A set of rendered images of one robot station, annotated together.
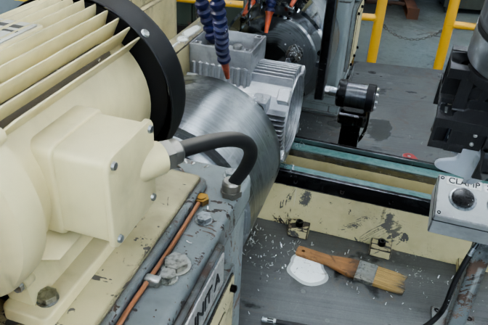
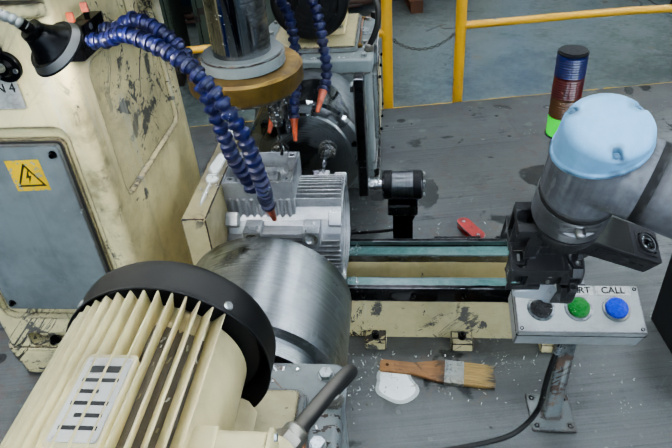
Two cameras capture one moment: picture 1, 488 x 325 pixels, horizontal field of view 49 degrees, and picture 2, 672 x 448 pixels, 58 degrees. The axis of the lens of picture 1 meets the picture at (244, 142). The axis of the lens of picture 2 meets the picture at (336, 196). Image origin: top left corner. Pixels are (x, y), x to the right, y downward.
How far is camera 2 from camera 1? 0.21 m
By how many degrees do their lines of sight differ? 8
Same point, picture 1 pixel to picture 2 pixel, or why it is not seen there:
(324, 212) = (398, 317)
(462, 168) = (539, 294)
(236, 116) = (303, 281)
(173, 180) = (274, 404)
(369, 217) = (445, 314)
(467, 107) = (538, 253)
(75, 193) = not seen: outside the picture
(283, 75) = (328, 194)
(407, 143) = (457, 203)
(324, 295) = (420, 410)
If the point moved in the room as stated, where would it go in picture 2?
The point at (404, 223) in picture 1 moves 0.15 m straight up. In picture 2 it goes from (480, 312) to (486, 249)
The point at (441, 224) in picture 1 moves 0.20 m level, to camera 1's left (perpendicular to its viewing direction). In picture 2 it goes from (526, 337) to (387, 365)
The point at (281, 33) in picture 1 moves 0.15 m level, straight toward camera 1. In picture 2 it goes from (309, 131) to (317, 169)
